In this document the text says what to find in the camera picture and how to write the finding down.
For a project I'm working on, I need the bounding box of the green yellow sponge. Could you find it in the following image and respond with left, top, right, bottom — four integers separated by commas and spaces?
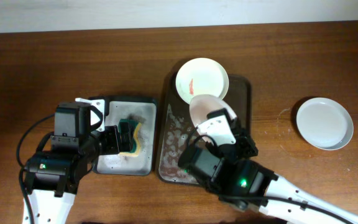
119, 119, 142, 157

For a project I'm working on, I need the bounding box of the pink plate with red stain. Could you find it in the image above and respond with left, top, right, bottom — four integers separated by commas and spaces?
188, 94, 238, 144

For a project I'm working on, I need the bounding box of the pale green plate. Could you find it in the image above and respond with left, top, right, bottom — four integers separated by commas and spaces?
296, 97, 354, 151

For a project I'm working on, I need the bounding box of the cream plate with red stain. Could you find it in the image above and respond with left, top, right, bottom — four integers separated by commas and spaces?
175, 58, 229, 104

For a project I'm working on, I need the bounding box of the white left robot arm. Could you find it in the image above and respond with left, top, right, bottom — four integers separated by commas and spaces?
19, 119, 140, 223

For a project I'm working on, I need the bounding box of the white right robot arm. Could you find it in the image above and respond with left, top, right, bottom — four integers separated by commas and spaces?
219, 159, 358, 223

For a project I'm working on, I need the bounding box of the black tray with soapy water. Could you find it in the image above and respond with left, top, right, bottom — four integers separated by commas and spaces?
93, 96, 157, 176

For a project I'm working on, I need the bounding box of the dark brown serving tray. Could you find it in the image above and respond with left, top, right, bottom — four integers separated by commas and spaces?
155, 72, 252, 185

